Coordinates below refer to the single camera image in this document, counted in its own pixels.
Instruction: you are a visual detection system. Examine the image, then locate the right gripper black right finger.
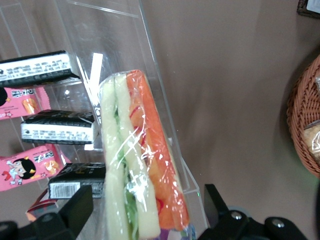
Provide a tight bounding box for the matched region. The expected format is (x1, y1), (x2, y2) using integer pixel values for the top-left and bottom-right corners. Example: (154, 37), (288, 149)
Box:
(196, 183), (310, 240)

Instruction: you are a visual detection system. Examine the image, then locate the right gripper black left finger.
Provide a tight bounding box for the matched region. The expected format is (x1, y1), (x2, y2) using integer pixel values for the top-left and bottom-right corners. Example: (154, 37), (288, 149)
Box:
(0, 184), (94, 240)

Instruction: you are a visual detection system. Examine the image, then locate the plastic-wrapped triangle sandwich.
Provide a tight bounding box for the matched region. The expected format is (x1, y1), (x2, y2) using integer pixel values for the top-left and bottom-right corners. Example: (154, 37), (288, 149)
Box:
(98, 69), (191, 240)

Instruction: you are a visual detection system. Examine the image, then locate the red cookie box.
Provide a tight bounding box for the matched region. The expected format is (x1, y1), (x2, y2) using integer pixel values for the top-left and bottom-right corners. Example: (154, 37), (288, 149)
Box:
(24, 189), (60, 224)

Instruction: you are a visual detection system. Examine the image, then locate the small black snack box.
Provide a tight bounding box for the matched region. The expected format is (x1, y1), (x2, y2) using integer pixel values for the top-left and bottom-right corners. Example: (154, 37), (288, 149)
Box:
(20, 109), (99, 146)
(46, 162), (108, 200)
(0, 49), (81, 89)

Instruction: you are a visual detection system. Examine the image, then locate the pink cartoon snack packet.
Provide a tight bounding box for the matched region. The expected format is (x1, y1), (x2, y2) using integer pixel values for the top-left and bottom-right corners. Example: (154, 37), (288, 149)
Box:
(0, 84), (53, 121)
(0, 144), (65, 193)

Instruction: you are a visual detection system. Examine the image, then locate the clear bagged puffed snack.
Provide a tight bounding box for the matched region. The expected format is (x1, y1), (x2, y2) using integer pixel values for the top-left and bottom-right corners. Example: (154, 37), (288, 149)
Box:
(303, 119), (320, 164)

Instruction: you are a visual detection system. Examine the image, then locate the brown round wicker basket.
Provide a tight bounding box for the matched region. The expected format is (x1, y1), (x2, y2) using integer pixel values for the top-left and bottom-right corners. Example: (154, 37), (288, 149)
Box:
(285, 53), (320, 180)

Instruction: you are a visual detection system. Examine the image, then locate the clear acrylic stepped display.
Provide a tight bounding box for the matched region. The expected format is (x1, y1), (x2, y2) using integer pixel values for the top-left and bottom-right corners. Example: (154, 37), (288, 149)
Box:
(0, 0), (209, 240)

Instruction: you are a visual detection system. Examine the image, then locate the white rectangular snack bin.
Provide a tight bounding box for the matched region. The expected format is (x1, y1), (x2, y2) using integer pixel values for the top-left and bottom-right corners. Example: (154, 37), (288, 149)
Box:
(296, 0), (320, 20)

